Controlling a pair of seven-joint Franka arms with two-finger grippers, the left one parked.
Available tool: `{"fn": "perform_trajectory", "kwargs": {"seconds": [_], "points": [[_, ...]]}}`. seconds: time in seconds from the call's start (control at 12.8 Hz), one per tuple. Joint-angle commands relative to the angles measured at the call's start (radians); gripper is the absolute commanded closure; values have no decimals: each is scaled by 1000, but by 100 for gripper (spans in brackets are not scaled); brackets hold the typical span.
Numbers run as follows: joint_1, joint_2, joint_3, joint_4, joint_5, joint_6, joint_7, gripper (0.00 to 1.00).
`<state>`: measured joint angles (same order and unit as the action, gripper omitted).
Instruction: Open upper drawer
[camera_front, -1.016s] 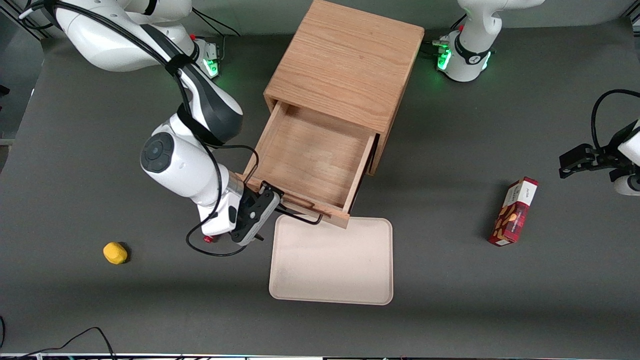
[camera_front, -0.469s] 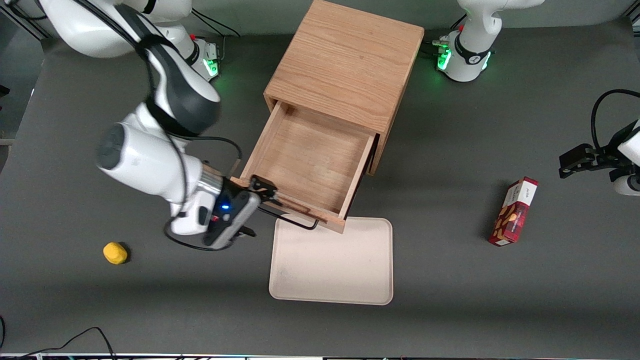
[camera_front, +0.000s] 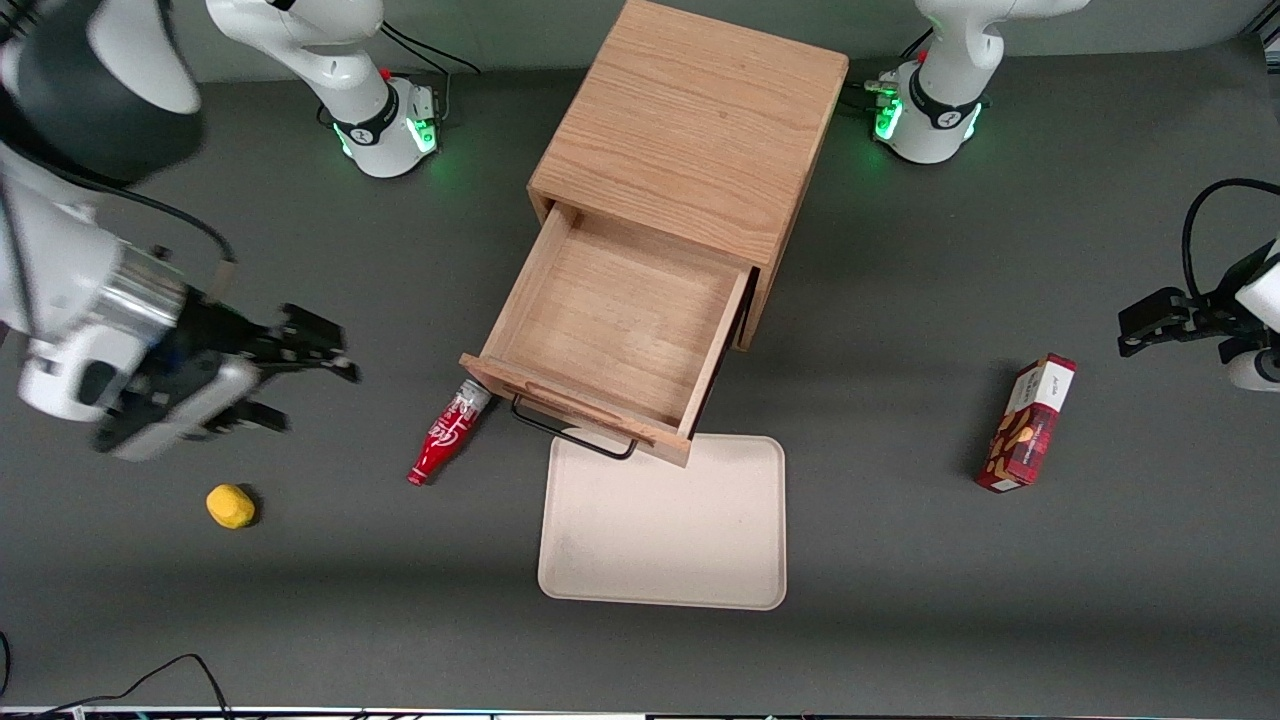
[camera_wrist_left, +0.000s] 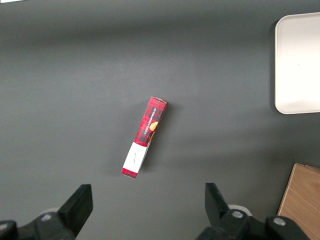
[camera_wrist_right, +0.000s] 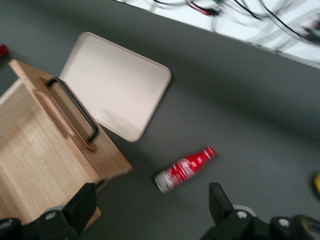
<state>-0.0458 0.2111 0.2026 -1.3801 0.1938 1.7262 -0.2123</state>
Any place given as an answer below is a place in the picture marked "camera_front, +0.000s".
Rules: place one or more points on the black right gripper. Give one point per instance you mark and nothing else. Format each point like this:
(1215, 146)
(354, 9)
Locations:
(215, 328)

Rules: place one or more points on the beige plastic tray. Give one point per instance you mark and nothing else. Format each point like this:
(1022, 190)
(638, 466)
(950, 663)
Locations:
(662, 530)

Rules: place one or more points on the yellow lemon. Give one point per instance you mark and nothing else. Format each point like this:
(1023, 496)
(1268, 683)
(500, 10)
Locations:
(230, 506)

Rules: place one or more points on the red ketchup bottle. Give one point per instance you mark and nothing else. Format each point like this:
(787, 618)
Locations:
(445, 440)

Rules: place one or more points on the wooden drawer with grip notch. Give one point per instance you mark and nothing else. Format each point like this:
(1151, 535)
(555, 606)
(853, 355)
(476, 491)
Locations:
(620, 320)

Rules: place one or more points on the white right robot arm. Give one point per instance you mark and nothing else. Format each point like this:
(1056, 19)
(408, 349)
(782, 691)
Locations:
(60, 260)

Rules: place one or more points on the red cookie box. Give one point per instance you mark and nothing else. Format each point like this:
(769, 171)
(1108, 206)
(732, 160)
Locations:
(1030, 425)

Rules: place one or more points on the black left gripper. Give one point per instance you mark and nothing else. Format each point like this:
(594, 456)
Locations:
(1222, 290)

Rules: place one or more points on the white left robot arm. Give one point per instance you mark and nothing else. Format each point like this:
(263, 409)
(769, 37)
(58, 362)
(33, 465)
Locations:
(930, 130)

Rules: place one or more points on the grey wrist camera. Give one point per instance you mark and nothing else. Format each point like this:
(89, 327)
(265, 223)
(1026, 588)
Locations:
(175, 415)
(1255, 372)

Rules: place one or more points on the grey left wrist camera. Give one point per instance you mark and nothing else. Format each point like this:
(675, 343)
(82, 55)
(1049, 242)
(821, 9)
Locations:
(1255, 372)

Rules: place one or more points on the wooden drawer cabinet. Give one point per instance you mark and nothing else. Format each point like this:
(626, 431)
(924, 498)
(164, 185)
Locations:
(690, 120)

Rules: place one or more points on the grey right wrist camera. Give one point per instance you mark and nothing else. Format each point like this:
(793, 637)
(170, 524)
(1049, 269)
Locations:
(175, 415)

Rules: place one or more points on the grey base connector plug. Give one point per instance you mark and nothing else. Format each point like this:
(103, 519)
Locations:
(422, 103)

